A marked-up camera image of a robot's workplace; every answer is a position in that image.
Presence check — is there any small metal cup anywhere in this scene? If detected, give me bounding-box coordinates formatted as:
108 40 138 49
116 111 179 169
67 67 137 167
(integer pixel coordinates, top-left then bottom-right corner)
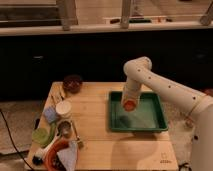
58 121 71 138

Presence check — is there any orange bowl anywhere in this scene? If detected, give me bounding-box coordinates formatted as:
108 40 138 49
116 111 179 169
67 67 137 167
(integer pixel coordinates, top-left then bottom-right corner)
45 139 73 171

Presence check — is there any wooden table leg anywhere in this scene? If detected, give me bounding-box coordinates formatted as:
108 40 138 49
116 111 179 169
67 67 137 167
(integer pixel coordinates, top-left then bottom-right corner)
56 0 78 31
120 0 131 29

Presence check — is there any grey cloth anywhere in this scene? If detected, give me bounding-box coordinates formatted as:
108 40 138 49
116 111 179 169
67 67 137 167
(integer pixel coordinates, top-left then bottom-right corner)
57 141 78 171

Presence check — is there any green round lid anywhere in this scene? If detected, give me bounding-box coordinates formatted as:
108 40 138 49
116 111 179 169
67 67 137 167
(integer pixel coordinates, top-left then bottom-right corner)
32 128 48 144

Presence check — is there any wooden spoon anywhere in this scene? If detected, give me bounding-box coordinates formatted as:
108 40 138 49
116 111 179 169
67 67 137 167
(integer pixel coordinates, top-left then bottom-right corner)
71 121 84 149

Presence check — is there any wooden table leg left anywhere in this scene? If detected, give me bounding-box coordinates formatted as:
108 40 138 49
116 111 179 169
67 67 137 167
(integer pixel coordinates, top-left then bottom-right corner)
56 0 78 31

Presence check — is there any green plastic tray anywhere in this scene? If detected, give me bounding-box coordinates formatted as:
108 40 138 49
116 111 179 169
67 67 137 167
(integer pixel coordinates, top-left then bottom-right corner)
108 91 168 133

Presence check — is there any dark red bowl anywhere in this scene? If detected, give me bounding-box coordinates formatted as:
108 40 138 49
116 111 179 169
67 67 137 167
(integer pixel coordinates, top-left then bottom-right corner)
63 75 83 94

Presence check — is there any black cable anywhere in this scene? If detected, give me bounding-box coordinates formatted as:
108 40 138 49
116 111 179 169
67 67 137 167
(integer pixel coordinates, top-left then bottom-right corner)
0 108 34 171

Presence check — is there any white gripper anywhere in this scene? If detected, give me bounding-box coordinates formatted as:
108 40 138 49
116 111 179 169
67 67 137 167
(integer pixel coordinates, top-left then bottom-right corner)
121 78 142 104

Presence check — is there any blue sponge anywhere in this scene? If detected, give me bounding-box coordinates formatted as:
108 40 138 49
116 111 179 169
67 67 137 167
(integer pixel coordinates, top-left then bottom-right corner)
44 106 57 123

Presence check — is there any red apple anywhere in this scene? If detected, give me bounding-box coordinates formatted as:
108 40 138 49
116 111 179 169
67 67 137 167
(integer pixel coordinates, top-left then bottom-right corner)
123 100 136 112

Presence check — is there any wooden table leg middle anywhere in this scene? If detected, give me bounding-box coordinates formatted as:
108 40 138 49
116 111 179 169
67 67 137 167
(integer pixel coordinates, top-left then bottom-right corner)
120 0 131 29

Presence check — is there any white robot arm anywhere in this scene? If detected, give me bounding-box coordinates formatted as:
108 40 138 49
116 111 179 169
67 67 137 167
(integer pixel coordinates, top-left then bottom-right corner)
121 57 213 171

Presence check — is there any white handled brush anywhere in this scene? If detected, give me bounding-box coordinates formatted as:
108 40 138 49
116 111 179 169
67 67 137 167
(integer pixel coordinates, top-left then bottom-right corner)
32 134 62 166

